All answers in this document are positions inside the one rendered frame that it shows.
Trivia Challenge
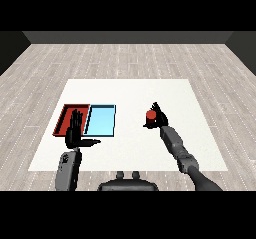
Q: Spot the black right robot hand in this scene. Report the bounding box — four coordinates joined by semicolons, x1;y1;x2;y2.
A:
143;101;169;130

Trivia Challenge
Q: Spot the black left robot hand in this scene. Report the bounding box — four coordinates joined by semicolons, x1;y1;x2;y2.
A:
64;108;102;150

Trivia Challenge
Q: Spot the small red can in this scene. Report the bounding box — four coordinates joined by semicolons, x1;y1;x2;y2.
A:
145;109;157;125

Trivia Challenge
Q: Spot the red shallow open box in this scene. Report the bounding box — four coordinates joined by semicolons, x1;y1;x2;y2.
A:
52;103;91;138

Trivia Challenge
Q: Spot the light blue shallow open box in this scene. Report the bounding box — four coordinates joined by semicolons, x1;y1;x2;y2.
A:
82;104;117;138

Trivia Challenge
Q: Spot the dark grey robot body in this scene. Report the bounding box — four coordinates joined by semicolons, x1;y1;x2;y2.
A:
97;171;160;192

